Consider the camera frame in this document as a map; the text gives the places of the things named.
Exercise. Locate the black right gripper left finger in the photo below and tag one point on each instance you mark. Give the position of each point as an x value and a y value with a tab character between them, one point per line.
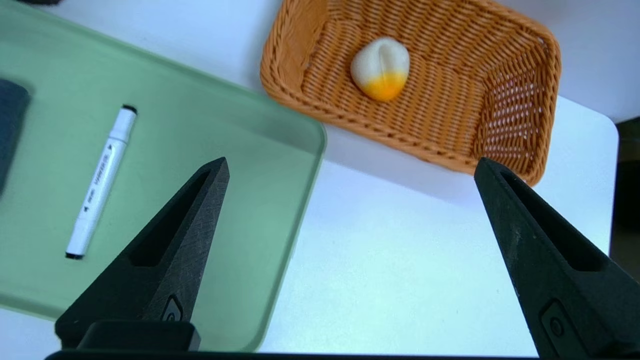
190	260

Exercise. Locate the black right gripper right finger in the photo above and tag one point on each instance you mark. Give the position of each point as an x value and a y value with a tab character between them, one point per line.
550	280

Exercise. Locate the white marker pen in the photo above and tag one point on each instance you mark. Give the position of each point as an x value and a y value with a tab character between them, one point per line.
100	185

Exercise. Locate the grey towel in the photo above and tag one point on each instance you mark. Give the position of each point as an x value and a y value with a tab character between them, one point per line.
10	125

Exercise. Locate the white orange toy egg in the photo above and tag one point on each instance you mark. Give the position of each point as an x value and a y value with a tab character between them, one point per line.
380	65

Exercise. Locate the orange wicker basket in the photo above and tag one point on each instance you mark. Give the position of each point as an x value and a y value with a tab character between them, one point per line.
450	115

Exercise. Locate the green plastic tray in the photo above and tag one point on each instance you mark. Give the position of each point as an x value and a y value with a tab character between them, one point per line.
210	125

